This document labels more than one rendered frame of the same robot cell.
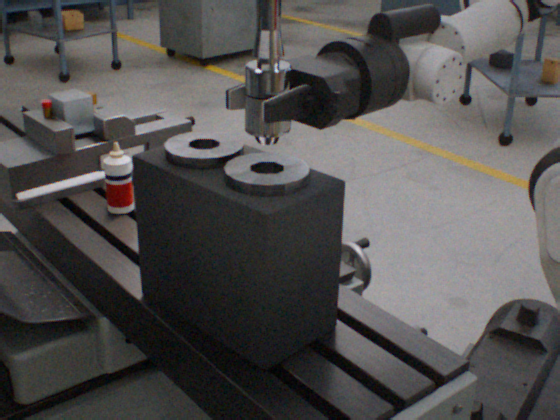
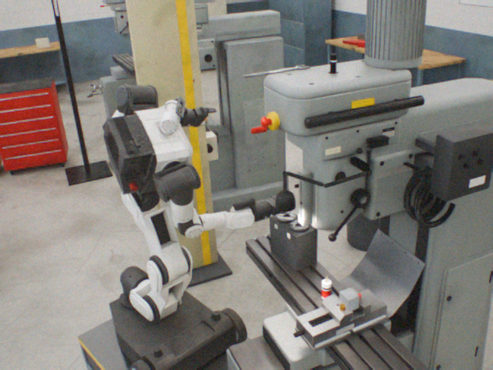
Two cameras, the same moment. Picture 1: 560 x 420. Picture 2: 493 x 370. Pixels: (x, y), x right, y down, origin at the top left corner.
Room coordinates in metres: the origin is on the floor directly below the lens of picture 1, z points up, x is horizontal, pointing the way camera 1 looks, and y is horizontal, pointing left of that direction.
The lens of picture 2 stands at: (2.68, 0.43, 2.29)
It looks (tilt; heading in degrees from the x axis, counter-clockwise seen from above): 26 degrees down; 197
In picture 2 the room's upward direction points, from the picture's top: 3 degrees counter-clockwise
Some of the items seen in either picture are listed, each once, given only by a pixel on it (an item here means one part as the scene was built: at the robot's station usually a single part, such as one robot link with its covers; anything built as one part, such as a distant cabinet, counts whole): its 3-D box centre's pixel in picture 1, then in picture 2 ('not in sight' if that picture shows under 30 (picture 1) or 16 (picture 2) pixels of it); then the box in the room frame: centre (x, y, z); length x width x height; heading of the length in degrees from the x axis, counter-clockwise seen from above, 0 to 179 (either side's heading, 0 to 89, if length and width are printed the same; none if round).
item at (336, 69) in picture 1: (329, 85); (269, 208); (0.78, -0.05, 1.20); 0.13 x 0.12 x 0.10; 44
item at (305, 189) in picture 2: not in sight; (305, 197); (1.11, 0.17, 1.45); 0.04 x 0.04 x 0.21; 39
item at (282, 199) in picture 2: not in sight; (285, 199); (1.19, 0.11, 1.48); 0.07 x 0.07 x 0.06
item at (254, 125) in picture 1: (267, 102); not in sight; (0.71, 0.01, 1.20); 0.05 x 0.05 x 0.06
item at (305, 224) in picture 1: (235, 236); (293, 238); (0.75, 0.05, 1.03); 0.22 x 0.12 x 0.20; 47
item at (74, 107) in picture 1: (71, 112); (348, 299); (1.16, 0.35, 1.04); 0.06 x 0.05 x 0.06; 42
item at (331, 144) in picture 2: not in sight; (342, 129); (1.02, 0.28, 1.68); 0.34 x 0.24 x 0.10; 129
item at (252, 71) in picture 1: (268, 69); not in sight; (0.71, 0.01, 1.23); 0.05 x 0.05 x 0.01
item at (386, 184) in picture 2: not in sight; (374, 174); (0.92, 0.40, 1.47); 0.24 x 0.19 x 0.26; 39
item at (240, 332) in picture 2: not in sight; (231, 326); (0.83, -0.27, 0.50); 0.20 x 0.05 x 0.20; 58
